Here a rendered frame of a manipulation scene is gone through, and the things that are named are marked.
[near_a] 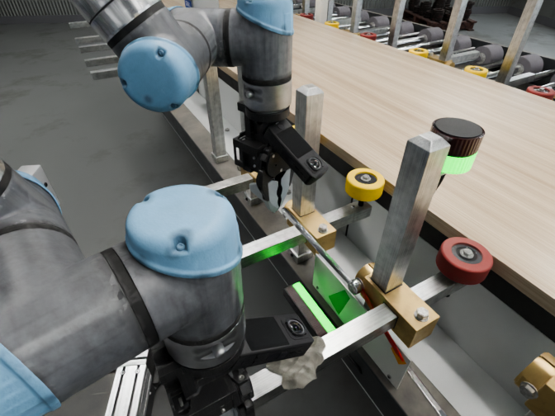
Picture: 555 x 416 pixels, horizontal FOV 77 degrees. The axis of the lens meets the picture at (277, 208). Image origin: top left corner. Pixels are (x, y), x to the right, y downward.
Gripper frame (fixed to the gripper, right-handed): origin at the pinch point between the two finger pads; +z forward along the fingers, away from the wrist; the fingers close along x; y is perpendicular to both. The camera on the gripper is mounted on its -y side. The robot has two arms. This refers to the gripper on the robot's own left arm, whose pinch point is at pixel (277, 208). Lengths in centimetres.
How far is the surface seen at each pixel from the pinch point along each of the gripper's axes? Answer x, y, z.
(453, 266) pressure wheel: -6.9, -30.9, -0.2
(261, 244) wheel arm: 4.4, 0.4, 6.8
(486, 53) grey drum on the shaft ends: -165, 6, 7
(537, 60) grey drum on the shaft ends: -163, -17, 6
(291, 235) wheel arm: -1.4, -2.5, 6.8
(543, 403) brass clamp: 10.4, -44.6, -4.4
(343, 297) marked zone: 0.3, -16.9, 12.9
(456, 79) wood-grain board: -95, -2, 0
